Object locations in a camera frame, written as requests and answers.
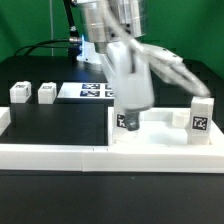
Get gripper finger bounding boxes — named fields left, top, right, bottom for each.
left=126, top=112, right=139, bottom=131

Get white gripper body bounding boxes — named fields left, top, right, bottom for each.
left=100, top=41, right=154, bottom=112

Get white square tabletop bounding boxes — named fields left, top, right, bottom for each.
left=108, top=107, right=224, bottom=147

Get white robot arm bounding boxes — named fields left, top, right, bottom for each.
left=77, top=0, right=154, bottom=131

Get white marker sheet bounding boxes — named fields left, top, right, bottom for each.
left=58, top=82, right=114, bottom=99

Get white U-shaped fence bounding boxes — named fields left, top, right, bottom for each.
left=0, top=106, right=224, bottom=174

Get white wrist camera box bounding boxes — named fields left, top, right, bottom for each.
left=146, top=45, right=186, bottom=84

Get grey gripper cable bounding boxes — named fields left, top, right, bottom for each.
left=129, top=36, right=212, bottom=98

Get black cables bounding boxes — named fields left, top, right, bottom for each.
left=13, top=37, right=83, bottom=57

